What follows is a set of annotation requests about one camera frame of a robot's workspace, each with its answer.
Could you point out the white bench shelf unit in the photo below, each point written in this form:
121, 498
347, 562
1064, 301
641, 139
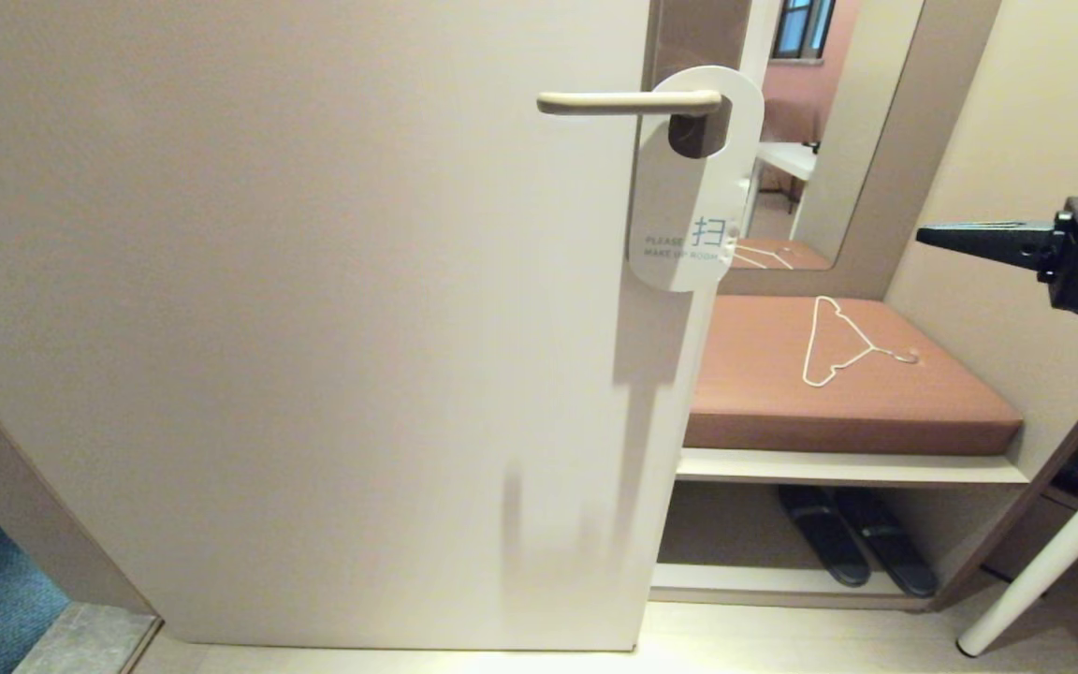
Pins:
829, 466

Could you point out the beige room door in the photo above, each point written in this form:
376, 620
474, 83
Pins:
314, 281

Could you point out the dark slipper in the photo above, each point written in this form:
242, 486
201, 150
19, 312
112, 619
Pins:
895, 552
829, 543

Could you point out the white table leg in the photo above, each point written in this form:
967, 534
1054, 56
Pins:
1044, 562

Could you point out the wall mirror with beige frame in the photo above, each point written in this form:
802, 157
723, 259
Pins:
876, 56

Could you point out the brown bench cushion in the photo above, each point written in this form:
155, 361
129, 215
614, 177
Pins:
782, 412

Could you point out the white door hanger sign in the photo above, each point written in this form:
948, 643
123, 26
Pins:
679, 206

